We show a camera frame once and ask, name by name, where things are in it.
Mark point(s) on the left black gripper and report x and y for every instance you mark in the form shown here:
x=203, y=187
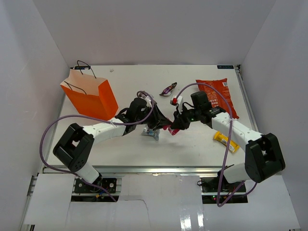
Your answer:
x=158, y=119

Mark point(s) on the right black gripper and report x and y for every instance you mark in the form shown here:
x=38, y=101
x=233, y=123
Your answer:
x=179, y=123

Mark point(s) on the red snack pouch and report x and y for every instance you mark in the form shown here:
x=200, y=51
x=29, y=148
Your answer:
x=170, y=130

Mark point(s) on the yellow snack bar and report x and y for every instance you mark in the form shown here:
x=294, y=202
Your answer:
x=233, y=147

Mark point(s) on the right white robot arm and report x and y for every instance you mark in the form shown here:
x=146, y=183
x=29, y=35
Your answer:
x=263, y=155

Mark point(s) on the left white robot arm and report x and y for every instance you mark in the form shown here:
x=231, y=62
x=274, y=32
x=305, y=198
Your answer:
x=74, y=147

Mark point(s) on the orange paper bag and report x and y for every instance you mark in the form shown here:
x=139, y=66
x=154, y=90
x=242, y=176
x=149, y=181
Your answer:
x=91, y=95

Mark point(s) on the silver blue snack packet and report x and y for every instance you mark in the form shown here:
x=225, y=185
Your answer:
x=151, y=133

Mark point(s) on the purple brown snack wrapper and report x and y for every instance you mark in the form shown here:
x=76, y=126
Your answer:
x=168, y=90

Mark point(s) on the blue label sticker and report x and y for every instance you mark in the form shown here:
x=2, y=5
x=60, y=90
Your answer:
x=225, y=66

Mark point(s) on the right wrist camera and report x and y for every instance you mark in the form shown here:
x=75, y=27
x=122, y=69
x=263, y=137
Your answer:
x=177, y=101

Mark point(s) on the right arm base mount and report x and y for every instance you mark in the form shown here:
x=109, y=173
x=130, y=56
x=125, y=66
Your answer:
x=209, y=189

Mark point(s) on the aluminium table frame rail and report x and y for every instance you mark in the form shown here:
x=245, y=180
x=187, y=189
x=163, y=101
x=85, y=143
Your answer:
x=156, y=170

